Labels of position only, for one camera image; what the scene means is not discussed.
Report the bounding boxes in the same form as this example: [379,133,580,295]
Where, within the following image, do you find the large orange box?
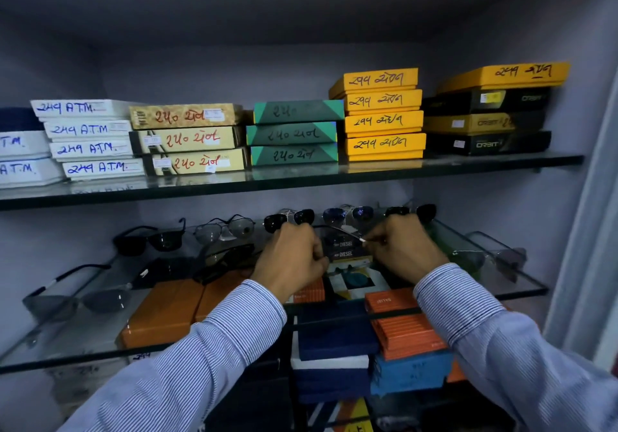
[120,278,205,350]

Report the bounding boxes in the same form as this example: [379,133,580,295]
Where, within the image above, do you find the black box with white label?
[426,130,552,156]

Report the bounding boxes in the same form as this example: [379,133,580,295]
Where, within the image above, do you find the small orange ribbed box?
[289,276,327,305]

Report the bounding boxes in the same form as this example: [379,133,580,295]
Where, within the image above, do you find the rimless grey sunglasses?
[450,231,528,284]

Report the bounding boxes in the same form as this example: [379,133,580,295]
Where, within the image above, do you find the lower glass shelf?
[0,219,550,376]

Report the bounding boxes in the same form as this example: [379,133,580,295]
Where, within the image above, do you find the person's right hand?
[361,214,450,286]

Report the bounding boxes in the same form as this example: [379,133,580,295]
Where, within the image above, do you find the person's right forearm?
[414,263,618,432]

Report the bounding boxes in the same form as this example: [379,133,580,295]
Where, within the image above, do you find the thin wire frame glasses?
[313,224,387,247]

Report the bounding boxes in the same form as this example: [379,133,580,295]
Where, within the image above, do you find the yellow handwritten flat box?
[344,110,425,137]
[329,68,420,99]
[344,132,427,162]
[344,89,424,116]

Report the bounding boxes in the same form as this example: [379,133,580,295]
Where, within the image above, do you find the yellow and black striped box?
[309,397,375,432]

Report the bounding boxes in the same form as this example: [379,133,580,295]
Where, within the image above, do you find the long yellow flat box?
[436,62,571,95]

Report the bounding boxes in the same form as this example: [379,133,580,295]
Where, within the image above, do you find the dark blue box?
[0,107,45,132]

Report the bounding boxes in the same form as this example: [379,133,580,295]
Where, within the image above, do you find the orange ribbed flat box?
[364,287,420,315]

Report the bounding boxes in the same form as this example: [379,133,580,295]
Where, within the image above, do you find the black printed box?
[321,232,373,264]

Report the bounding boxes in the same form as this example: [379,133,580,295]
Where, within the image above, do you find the grey lens wire sunglasses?
[193,214,256,247]

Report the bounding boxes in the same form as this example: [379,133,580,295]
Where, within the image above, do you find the light blue box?
[370,350,455,397]

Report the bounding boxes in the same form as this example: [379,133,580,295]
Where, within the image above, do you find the person's left forearm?
[57,279,288,432]

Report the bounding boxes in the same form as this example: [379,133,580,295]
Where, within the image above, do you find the white and navy box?
[290,335,371,404]

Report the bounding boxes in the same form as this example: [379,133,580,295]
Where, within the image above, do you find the green flat box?
[253,99,345,125]
[246,122,338,146]
[250,143,339,167]

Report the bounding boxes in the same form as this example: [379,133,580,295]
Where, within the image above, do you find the blue lens sunglasses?
[322,204,375,229]

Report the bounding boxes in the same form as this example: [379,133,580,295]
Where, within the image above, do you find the black plastic sunglasses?
[112,218,187,257]

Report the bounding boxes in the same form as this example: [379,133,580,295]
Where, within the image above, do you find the colourful patterned box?
[327,265,393,301]

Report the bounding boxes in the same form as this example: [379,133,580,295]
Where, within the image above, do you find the orange ribbed thick box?
[370,313,449,362]

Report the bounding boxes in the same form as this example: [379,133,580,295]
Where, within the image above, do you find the black sunglasses with silver bridge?
[263,208,316,234]

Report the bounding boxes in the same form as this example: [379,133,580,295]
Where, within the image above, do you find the large grey lens sunglasses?
[21,263,149,324]

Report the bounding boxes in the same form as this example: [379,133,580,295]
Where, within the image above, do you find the dark wraparound sunglasses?
[192,242,264,286]

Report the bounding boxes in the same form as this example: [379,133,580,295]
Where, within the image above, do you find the upper glass shelf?
[0,154,585,211]

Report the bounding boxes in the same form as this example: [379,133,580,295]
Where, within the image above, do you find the beige patterned flat box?
[144,147,249,176]
[131,126,246,154]
[129,103,244,130]

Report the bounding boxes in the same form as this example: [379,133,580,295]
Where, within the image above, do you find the person's left hand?
[251,222,330,303]

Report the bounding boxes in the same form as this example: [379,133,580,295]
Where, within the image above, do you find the black round sunglasses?
[384,203,437,225]

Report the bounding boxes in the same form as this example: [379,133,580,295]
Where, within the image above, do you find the white cabinet frame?
[543,67,618,372]

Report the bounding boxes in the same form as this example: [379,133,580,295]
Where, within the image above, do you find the white wide box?
[0,130,51,159]
[0,157,66,188]

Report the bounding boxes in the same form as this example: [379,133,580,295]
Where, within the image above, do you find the black box with yellow label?
[421,87,552,116]

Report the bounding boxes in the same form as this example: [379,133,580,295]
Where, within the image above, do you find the glass shelf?
[0,219,550,376]
[0,154,585,211]

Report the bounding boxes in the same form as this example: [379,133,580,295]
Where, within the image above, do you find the white handwritten flat box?
[30,99,145,118]
[49,137,135,159]
[43,119,133,140]
[62,157,146,180]

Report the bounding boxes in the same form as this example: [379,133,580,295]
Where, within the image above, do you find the navy blue box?
[296,300,381,362]

